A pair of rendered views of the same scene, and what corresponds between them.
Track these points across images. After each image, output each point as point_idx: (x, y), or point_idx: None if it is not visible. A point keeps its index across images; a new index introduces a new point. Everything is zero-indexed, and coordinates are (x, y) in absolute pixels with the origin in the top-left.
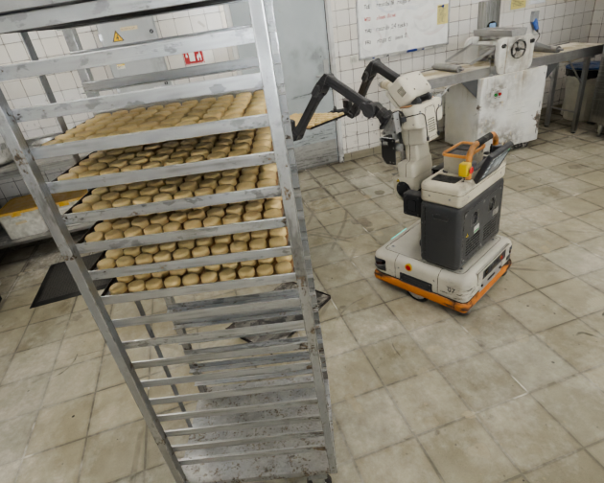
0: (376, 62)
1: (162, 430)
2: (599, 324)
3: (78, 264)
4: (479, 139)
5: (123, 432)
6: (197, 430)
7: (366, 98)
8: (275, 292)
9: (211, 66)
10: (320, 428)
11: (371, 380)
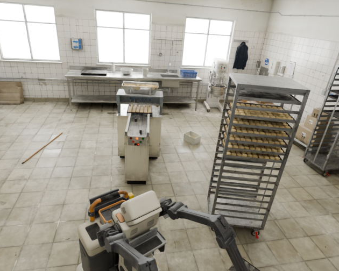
0: (147, 258)
1: (258, 183)
2: (77, 234)
3: None
4: (115, 192)
5: (292, 234)
6: (248, 184)
7: (180, 210)
8: (232, 184)
9: (255, 108)
10: (212, 205)
11: (190, 232)
